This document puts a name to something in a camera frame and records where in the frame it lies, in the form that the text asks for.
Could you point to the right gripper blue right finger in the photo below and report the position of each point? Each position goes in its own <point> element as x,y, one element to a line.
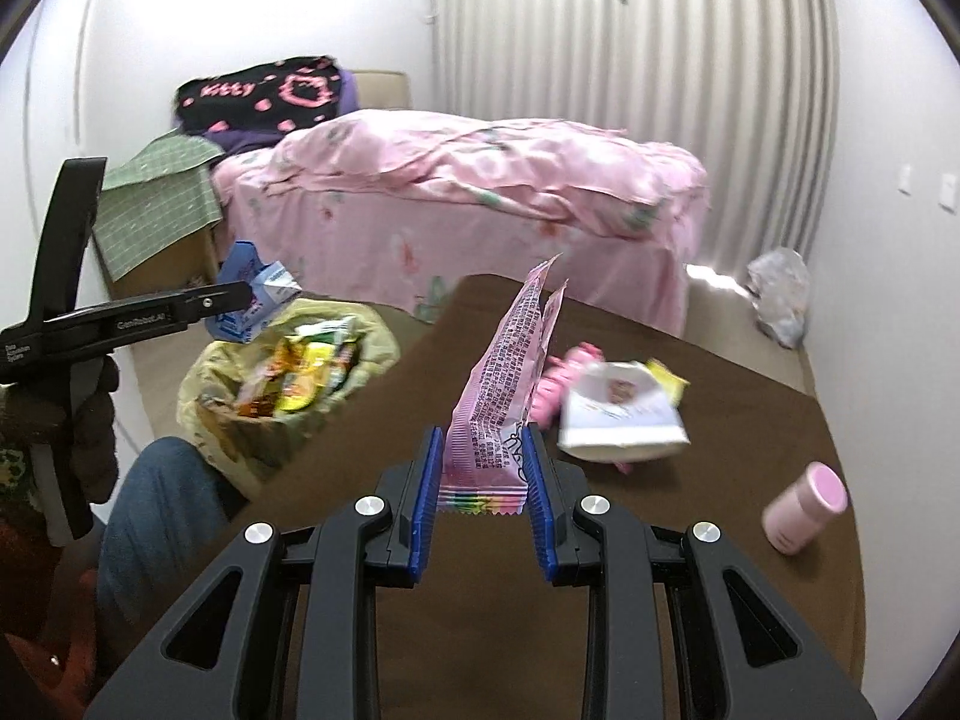
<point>539,507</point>

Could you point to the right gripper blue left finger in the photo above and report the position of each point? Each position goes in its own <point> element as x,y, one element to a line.
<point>422,515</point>

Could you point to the pink snack packet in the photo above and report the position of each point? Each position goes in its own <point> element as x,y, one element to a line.
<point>483,452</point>

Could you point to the white paper food bag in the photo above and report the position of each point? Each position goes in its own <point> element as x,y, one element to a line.
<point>617,413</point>

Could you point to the blue white milk carton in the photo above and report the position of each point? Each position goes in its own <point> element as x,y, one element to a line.
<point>272,289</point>

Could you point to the yellow trash bag bin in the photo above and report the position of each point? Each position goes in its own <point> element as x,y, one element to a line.
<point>250,407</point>

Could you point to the gloved left hand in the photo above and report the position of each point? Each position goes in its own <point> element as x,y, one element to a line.
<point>33,414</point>

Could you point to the pink rolled towel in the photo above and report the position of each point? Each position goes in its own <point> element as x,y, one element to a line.
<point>559,382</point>

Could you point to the blue jeans leg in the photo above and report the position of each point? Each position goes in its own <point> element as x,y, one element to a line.
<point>172,505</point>

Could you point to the yellow chips packet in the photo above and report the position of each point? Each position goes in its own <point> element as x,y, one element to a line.
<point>321,370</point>

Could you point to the pink tumbler bottle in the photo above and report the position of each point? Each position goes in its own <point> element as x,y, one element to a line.
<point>802,511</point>

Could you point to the pink floral quilt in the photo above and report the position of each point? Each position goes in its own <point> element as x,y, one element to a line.
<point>395,207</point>

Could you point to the black pink kitty pillow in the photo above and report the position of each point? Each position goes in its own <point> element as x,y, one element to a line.
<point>274,98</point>

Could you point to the crumpled white plastic bag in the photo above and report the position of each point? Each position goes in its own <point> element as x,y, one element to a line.
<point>780,284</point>

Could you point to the white wall switch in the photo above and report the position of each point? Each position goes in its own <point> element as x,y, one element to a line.
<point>905,180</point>
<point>948,193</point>

